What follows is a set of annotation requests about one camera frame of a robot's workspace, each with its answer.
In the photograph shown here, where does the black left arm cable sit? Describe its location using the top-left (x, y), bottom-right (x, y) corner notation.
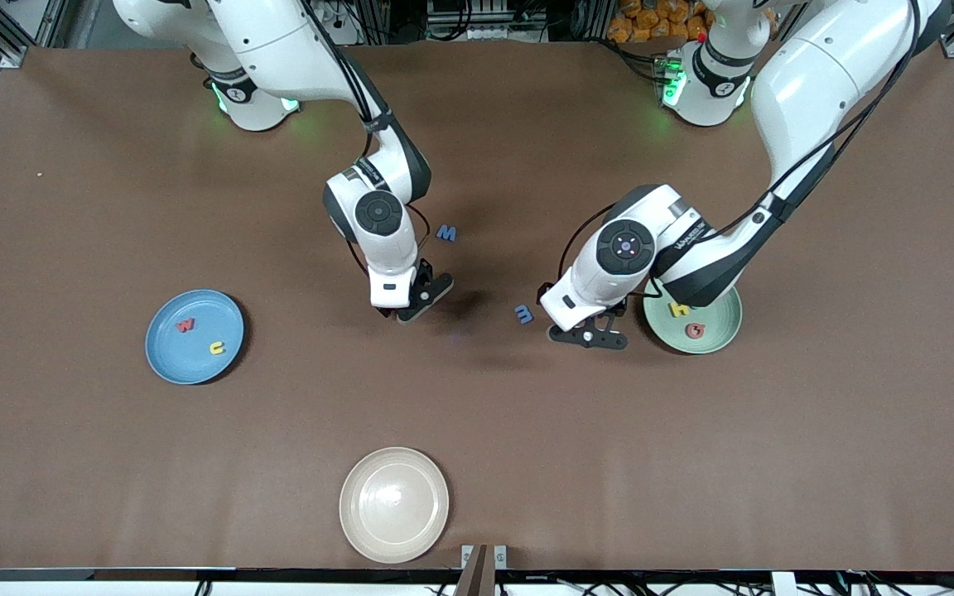
top-left (558, 0), bottom-right (925, 303)

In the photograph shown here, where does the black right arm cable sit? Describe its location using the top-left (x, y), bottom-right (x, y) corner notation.
top-left (299, 0), bottom-right (432, 278)

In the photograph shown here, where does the brown wedge-shaped pole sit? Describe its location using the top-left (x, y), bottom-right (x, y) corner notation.
top-left (454, 544), bottom-right (490, 596)

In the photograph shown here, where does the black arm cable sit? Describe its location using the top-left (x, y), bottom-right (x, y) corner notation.
top-left (558, 0), bottom-right (925, 303)
top-left (299, 0), bottom-right (432, 278)

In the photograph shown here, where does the grey metal edge bracket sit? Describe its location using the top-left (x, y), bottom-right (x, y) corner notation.
top-left (460, 544), bottom-right (508, 572)

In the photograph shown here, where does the beige plate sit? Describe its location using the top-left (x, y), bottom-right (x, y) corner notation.
top-left (339, 447), bottom-right (451, 565)

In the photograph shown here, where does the orange packets pile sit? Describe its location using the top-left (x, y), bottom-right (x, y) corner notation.
top-left (607, 0), bottom-right (714, 44)

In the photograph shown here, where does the green plate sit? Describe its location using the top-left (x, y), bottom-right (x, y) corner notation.
top-left (643, 286), bottom-right (744, 355)

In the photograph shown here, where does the blue plate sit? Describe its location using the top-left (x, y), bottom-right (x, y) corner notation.
top-left (144, 288), bottom-right (245, 386)

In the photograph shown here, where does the brown table cover sheet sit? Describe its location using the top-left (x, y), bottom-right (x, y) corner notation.
top-left (0, 40), bottom-right (954, 572)

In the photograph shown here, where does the metal table edge rail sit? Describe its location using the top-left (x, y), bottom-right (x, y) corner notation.
top-left (0, 567), bottom-right (954, 585)

